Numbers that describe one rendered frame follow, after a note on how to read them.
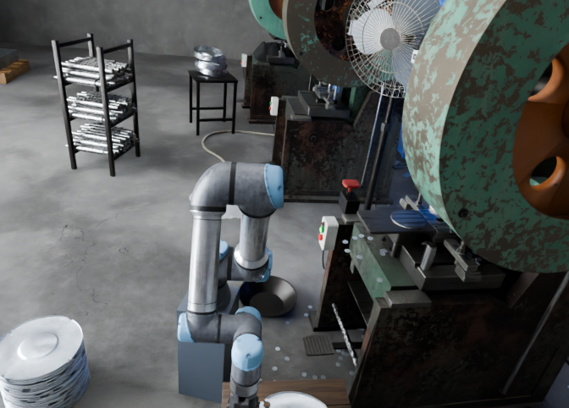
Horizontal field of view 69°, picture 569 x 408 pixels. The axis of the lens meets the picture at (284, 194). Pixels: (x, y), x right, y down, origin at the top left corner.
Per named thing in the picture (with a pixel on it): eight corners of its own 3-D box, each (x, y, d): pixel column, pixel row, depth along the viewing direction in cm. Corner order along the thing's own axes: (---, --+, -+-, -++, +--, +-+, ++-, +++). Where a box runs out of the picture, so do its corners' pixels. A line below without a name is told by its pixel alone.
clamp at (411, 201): (417, 224, 162) (423, 201, 157) (399, 202, 177) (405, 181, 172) (430, 224, 163) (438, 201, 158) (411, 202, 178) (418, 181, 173)
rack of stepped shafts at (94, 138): (118, 178, 316) (107, 48, 270) (63, 168, 320) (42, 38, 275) (145, 157, 353) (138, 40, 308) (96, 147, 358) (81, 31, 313)
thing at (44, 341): (35, 394, 135) (34, 392, 135) (-29, 361, 143) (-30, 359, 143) (100, 333, 159) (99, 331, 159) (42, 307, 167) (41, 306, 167)
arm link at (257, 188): (229, 257, 152) (232, 151, 110) (269, 259, 153) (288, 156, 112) (226, 287, 144) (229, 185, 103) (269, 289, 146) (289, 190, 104)
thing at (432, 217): (433, 242, 147) (437, 231, 144) (415, 219, 159) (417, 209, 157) (456, 241, 148) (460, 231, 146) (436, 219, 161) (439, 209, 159)
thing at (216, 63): (196, 135, 407) (196, 52, 370) (187, 120, 443) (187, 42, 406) (235, 134, 422) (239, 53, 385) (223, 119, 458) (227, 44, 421)
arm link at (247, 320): (222, 302, 114) (219, 333, 105) (262, 304, 116) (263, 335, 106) (221, 323, 118) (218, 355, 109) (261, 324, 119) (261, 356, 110)
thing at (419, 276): (420, 291, 136) (425, 277, 133) (372, 217, 175) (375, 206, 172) (499, 288, 142) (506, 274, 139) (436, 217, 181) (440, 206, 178)
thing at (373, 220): (361, 261, 146) (369, 229, 140) (350, 239, 158) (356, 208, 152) (426, 260, 151) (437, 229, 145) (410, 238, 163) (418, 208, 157)
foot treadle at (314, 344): (305, 363, 171) (306, 355, 168) (300, 344, 179) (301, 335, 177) (434, 353, 183) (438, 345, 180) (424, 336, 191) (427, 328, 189)
